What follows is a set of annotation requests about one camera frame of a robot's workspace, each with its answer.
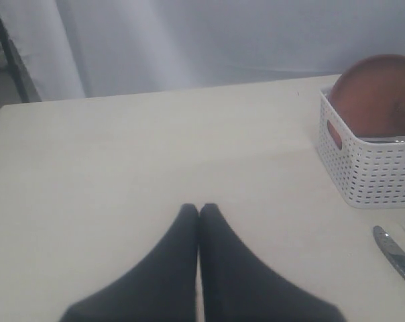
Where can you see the silver table knife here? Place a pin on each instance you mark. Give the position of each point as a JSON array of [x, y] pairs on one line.
[[390, 249]]

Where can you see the dark metal frame post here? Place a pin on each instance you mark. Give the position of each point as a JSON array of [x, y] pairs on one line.
[[16, 70]]

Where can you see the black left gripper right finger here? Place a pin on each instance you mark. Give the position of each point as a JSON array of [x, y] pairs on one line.
[[238, 286]]

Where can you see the brown round plate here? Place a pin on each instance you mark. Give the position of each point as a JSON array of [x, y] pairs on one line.
[[370, 97]]

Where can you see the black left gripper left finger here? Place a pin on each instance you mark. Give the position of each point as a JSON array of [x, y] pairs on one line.
[[161, 287]]

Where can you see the white perforated plastic basket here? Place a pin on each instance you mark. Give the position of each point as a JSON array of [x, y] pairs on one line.
[[367, 175]]

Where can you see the silver metal cup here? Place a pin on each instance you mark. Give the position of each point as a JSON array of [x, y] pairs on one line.
[[384, 140]]

